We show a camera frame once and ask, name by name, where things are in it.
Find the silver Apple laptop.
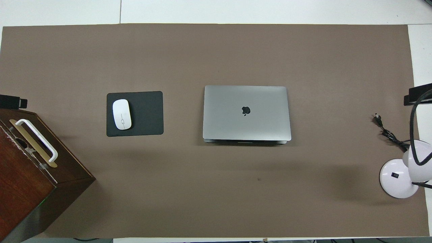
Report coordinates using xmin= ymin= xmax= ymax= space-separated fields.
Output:
xmin=202 ymin=85 xmax=292 ymax=145

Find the white desk lamp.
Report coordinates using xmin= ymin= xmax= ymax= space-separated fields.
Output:
xmin=379 ymin=139 xmax=432 ymax=199

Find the dark brown wooden box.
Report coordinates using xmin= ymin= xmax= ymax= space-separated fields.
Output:
xmin=0 ymin=108 xmax=96 ymax=243

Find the white computer mouse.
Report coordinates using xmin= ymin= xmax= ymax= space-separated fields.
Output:
xmin=112 ymin=99 xmax=132 ymax=130

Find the black mouse pad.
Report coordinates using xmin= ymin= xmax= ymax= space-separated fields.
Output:
xmin=106 ymin=91 xmax=164 ymax=137

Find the brown table mat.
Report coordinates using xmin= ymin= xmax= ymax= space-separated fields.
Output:
xmin=0 ymin=24 xmax=430 ymax=238

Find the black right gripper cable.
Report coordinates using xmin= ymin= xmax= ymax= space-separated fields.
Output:
xmin=409 ymin=88 xmax=432 ymax=166

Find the black lamp power cable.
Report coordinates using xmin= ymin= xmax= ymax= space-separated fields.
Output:
xmin=373 ymin=114 xmax=410 ymax=151

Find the white box handle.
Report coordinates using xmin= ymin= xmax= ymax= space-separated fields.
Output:
xmin=15 ymin=119 xmax=58 ymax=163

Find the gold handle plate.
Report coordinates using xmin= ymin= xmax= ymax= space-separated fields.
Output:
xmin=9 ymin=119 xmax=58 ymax=168

